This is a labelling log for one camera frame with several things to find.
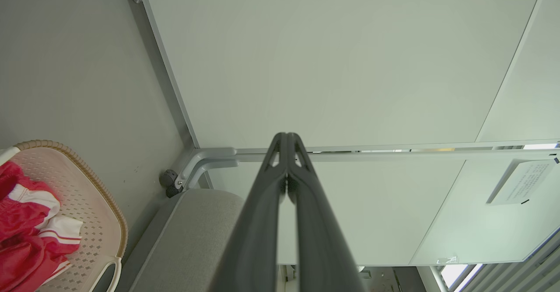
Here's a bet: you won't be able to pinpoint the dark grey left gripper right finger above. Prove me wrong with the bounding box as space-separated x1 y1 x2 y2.
287 132 366 292

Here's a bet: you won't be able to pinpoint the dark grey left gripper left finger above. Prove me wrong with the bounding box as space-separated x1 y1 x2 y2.
209 132 288 292

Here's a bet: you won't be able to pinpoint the red jacket with striped cuffs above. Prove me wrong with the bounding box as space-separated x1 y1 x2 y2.
0 216 84 292

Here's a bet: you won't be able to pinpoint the red shorts with white trim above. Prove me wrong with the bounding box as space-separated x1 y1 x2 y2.
0 161 61 242

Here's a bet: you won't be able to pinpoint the white partition panel with notice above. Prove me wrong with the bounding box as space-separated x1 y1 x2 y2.
210 149 560 266

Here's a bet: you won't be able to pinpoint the black caster wheel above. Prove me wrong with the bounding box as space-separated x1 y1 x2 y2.
159 169 184 198

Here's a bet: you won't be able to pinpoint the cream perforated laundry basket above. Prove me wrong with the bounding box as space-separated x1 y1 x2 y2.
0 140 128 292

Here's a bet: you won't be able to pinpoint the grey window blinds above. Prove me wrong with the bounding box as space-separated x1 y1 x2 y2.
437 229 560 292

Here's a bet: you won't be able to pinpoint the white paper notice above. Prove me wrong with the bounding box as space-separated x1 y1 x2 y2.
486 159 556 206

